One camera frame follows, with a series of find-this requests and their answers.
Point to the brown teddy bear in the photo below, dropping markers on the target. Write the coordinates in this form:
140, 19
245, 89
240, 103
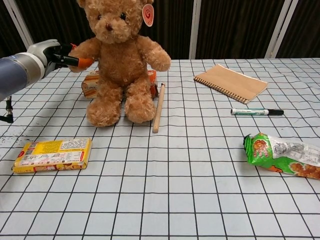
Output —
122, 65

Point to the yellow packaged food block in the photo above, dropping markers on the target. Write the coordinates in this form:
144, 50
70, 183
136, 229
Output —
53, 156

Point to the green white marker pen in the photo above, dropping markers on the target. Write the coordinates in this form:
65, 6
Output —
252, 111

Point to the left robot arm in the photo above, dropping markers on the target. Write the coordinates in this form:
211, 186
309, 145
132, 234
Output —
17, 72

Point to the green snack bag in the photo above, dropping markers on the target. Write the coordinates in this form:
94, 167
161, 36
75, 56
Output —
280, 156

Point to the white checkered tablecloth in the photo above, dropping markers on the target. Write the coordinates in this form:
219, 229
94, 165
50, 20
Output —
160, 175

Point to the small orange carton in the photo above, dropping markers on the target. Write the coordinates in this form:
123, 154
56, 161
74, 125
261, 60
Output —
152, 82

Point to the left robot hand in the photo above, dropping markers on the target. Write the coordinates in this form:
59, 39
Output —
53, 56

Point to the round red hang tag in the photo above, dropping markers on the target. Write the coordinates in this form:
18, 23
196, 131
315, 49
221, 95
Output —
148, 13

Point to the orange cream snack box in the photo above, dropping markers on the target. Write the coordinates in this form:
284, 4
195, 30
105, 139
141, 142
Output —
91, 86

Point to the wooden stick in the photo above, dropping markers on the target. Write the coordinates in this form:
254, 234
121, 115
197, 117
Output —
159, 108

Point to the white partition frame post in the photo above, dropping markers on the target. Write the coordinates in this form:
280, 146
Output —
21, 22
195, 28
281, 27

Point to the brown spiral notebook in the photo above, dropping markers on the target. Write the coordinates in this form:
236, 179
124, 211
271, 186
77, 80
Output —
231, 82

